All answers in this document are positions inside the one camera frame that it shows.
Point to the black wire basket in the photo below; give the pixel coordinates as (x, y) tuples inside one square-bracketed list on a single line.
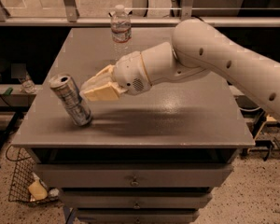
[(22, 178)]

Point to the metal railing frame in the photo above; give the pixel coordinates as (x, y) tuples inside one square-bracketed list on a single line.
[(220, 13)]

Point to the clear plastic water bottle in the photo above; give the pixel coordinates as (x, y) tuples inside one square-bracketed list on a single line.
[(121, 31)]

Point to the drawer knob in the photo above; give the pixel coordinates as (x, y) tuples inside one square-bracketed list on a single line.
[(134, 182), (136, 206)]

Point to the yellow sponge in basket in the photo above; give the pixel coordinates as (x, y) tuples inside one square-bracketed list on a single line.
[(38, 191)]

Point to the silver redbull can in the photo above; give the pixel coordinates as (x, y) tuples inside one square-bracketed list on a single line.
[(64, 86)]

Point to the grey drawer cabinet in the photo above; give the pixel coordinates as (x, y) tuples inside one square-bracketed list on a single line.
[(178, 139)]

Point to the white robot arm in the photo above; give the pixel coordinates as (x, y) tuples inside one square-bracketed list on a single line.
[(196, 49)]

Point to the top drawer knob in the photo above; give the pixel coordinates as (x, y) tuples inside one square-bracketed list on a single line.
[(134, 182)]

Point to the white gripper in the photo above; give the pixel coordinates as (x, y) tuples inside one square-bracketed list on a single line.
[(130, 73)]

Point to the middle drawer knob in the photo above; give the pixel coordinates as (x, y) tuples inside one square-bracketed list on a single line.
[(136, 206)]

